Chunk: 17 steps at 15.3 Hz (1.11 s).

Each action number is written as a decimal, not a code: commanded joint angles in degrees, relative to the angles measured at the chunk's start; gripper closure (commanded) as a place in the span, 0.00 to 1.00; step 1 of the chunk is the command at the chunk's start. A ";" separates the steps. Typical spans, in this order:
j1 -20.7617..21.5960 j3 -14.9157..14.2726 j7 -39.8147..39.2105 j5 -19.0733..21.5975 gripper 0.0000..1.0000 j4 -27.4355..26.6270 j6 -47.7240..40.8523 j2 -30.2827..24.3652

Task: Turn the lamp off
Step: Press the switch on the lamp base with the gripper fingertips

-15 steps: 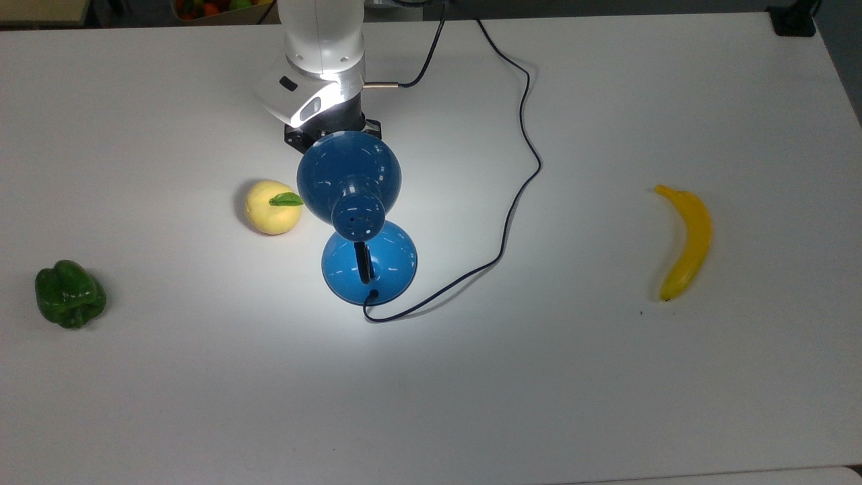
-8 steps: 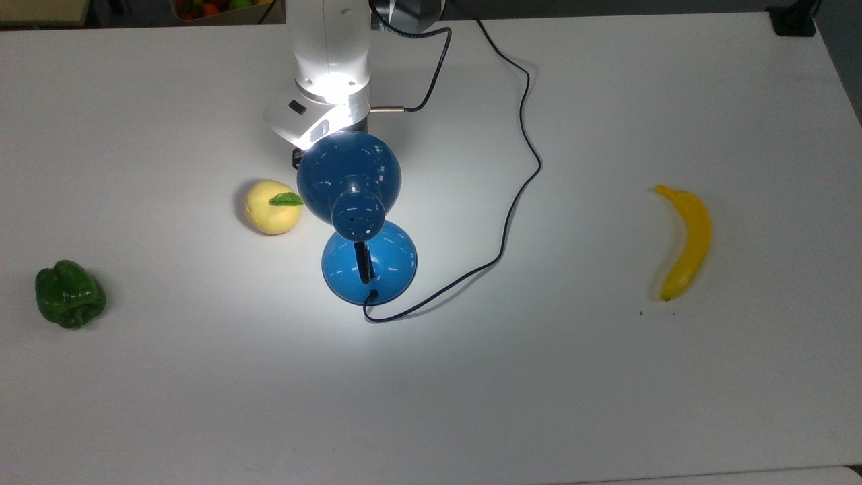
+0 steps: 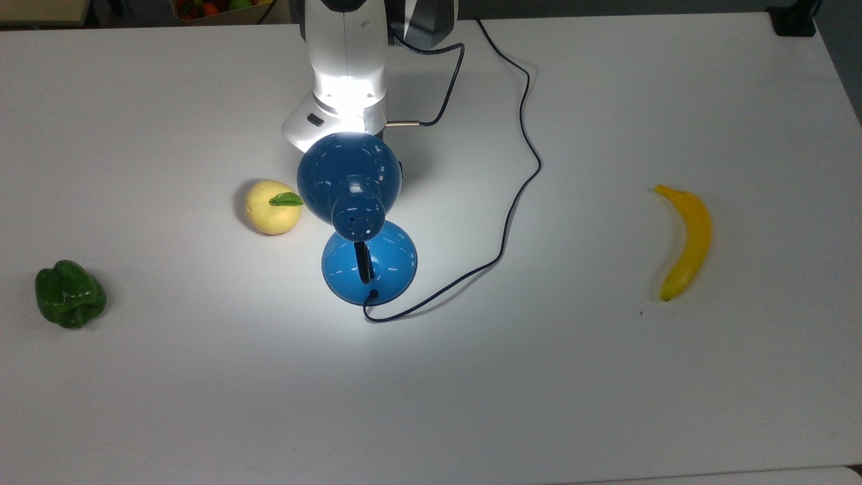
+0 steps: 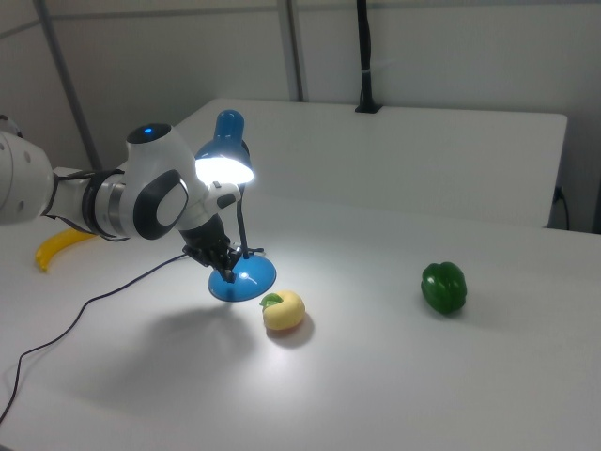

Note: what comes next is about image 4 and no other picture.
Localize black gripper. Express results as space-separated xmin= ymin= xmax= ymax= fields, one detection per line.
xmin=179 ymin=215 xmax=243 ymax=285

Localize blue desk lamp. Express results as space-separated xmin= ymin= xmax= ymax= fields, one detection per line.
xmin=193 ymin=109 xmax=278 ymax=303

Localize yellow toy apple with leaf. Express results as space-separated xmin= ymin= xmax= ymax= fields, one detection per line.
xmin=259 ymin=289 xmax=307 ymax=335

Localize yellow toy banana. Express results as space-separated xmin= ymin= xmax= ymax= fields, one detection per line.
xmin=35 ymin=227 xmax=100 ymax=274

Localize white adjoining table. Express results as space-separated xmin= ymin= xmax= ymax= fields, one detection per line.
xmin=159 ymin=97 xmax=569 ymax=229

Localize green toy bell pepper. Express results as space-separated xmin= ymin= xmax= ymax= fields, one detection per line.
xmin=420 ymin=260 xmax=470 ymax=317

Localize black pole with clamp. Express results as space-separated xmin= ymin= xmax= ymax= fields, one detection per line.
xmin=354 ymin=0 xmax=384 ymax=116

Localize black lamp power cable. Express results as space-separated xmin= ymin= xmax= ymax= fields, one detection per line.
xmin=0 ymin=245 xmax=267 ymax=427

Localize grey partition post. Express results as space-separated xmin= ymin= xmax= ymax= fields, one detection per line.
xmin=36 ymin=0 xmax=103 ymax=171

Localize black wall plug cable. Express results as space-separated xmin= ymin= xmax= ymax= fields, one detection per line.
xmin=553 ymin=186 xmax=571 ymax=232

